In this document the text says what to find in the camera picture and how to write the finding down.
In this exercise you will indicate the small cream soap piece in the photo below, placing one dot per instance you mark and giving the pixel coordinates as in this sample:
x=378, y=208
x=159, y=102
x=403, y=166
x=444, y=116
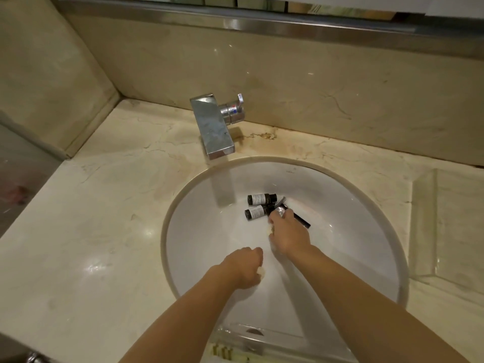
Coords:
x=260, y=271

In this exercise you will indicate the clear acrylic tray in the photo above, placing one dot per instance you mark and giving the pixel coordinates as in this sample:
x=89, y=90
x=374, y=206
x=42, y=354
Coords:
x=450, y=226

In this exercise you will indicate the mirror with metal frame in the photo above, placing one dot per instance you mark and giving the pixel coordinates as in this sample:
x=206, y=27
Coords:
x=264, y=18

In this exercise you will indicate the small dark bottle white label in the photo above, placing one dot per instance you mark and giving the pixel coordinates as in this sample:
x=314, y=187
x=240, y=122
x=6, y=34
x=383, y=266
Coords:
x=260, y=198
x=255, y=212

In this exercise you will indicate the person's right fingers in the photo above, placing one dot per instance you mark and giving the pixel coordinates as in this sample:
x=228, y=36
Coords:
x=278, y=223

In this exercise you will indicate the person's left fingers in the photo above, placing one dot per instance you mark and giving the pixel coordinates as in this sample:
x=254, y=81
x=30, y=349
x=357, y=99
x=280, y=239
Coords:
x=257, y=258

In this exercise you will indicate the person's right forearm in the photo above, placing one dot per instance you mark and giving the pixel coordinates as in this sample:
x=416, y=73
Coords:
x=370, y=306

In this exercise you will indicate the person's left hand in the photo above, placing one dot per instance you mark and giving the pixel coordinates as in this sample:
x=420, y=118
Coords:
x=240, y=268

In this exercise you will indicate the black slim tube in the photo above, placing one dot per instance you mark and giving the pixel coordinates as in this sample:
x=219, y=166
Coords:
x=301, y=219

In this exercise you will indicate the person's right hand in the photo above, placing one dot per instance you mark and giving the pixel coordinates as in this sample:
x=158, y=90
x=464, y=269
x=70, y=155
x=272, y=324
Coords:
x=289, y=234

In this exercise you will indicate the white round sink basin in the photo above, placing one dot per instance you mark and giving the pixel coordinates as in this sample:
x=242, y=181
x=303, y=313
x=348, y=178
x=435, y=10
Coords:
x=332, y=207

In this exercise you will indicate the chrome metal fixture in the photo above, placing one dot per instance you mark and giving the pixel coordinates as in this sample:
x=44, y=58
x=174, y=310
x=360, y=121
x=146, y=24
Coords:
x=37, y=358

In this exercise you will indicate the silver wrapper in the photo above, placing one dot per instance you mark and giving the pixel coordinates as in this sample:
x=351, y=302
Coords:
x=280, y=212

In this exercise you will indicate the chrome square faucet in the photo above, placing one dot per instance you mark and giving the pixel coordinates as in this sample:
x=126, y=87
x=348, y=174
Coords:
x=210, y=124

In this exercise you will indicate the person's left forearm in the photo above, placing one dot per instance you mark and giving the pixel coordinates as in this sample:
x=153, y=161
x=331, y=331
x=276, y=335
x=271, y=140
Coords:
x=181, y=321

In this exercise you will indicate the clear acrylic box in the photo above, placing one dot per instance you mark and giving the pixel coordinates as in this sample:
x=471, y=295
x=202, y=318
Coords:
x=261, y=344

